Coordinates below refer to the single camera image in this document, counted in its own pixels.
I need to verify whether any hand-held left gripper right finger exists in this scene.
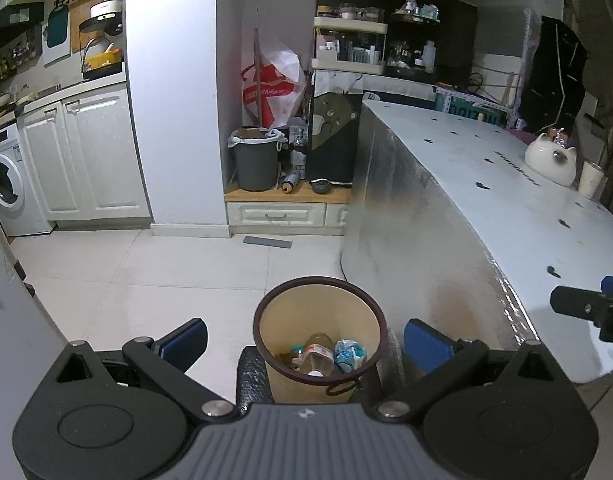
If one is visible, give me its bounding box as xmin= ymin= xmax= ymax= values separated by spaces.
xmin=369 ymin=318 xmax=558 ymax=424

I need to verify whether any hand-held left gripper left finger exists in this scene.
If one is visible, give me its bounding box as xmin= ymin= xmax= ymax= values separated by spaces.
xmin=56 ymin=317 xmax=242 ymax=424

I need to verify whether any light blue crinkled wrapper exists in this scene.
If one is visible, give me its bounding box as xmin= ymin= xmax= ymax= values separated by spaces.
xmin=333 ymin=340 xmax=368 ymax=374

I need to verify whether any trash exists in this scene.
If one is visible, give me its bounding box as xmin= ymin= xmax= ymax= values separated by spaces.
xmin=294 ymin=332 xmax=336 ymax=379

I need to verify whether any beige brown-rimmed trash bin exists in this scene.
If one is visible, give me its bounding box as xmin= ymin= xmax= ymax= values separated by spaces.
xmin=252 ymin=276 xmax=388 ymax=404

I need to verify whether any black textured box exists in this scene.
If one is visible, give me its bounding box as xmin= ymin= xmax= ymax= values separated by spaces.
xmin=235 ymin=345 xmax=403 ymax=419

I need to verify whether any cream cup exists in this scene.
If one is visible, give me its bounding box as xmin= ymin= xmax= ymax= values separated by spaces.
xmin=579 ymin=161 xmax=607 ymax=200

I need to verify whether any white table with foil side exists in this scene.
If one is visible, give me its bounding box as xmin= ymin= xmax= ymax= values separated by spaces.
xmin=341 ymin=100 xmax=613 ymax=387

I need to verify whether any grey floor mat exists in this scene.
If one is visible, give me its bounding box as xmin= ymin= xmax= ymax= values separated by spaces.
xmin=243 ymin=235 xmax=294 ymax=251

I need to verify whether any white cat-shaped jar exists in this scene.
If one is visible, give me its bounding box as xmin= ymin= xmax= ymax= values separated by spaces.
xmin=525 ymin=129 xmax=577 ymax=187

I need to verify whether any wood-topped white drawer cabinet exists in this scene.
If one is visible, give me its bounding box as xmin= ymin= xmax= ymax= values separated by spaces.
xmin=225 ymin=182 xmax=352 ymax=239

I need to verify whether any grey bucket with liner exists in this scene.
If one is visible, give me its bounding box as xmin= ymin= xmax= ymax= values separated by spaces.
xmin=228 ymin=128 xmax=288 ymax=192

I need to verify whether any white kitchen cabinet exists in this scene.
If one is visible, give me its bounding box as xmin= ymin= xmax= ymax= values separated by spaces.
xmin=16 ymin=82 xmax=152 ymax=226

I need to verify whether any black hanging cloth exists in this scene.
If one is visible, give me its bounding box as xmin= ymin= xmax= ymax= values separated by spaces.
xmin=523 ymin=16 xmax=590 ymax=134

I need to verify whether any green white printed box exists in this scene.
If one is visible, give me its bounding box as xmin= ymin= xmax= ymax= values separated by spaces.
xmin=433 ymin=87 xmax=510 ymax=129

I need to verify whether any dark drink plastic bottle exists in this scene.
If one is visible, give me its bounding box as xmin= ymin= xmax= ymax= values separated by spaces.
xmin=288 ymin=127 xmax=307 ymax=172

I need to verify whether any black cloth covered cabinet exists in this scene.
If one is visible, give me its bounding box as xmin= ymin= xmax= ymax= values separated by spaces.
xmin=306 ymin=72 xmax=365 ymax=184

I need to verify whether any white washing machine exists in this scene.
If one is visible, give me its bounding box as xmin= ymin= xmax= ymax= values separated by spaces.
xmin=0 ymin=122 xmax=55 ymax=239

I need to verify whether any red white plastic bag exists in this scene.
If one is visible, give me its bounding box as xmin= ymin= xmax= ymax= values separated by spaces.
xmin=241 ymin=42 xmax=307 ymax=131

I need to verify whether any black shelf unit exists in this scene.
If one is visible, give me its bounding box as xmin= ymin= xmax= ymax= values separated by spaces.
xmin=316 ymin=0 xmax=480 ymax=87

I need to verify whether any cream plastic organizer rack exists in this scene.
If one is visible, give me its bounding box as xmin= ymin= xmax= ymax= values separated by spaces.
xmin=312 ymin=16 xmax=389 ymax=74

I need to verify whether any black frying pan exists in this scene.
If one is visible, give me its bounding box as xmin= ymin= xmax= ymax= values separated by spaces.
xmin=78 ymin=16 xmax=125 ymax=37

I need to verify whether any wooden cutting board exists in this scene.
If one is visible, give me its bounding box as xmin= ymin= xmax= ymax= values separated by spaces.
xmin=69 ymin=0 xmax=105 ymax=54

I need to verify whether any teal cutting board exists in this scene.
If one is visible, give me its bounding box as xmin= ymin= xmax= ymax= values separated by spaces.
xmin=46 ymin=6 xmax=70 ymax=50

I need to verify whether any white lidded pot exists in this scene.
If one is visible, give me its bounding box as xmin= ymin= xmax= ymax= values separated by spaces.
xmin=90 ymin=0 xmax=124 ymax=19

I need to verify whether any black range hood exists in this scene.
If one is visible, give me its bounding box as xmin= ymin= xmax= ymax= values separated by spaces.
xmin=0 ymin=2 xmax=45 ymax=37

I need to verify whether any wooden broom handle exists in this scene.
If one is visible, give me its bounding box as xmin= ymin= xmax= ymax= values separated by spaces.
xmin=255 ymin=6 xmax=268 ymax=134

